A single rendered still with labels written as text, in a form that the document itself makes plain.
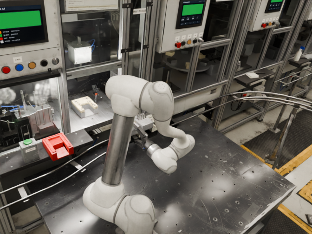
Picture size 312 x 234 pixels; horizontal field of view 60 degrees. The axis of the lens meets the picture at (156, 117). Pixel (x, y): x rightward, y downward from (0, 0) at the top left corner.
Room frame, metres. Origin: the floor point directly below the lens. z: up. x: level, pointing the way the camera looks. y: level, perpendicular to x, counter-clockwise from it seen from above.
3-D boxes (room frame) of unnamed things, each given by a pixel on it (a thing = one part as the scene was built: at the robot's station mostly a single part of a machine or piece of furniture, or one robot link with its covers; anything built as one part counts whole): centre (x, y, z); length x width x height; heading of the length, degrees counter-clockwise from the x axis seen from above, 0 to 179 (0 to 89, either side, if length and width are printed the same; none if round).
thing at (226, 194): (1.24, -0.13, 0.66); 1.50 x 1.06 x 0.04; 133
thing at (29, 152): (1.08, 0.67, 0.97); 0.08 x 0.08 x 0.12; 43
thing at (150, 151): (1.29, -0.02, 0.90); 0.09 x 0.06 x 0.09; 133
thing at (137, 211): (0.85, 0.03, 0.85); 0.18 x 0.16 x 0.22; 71
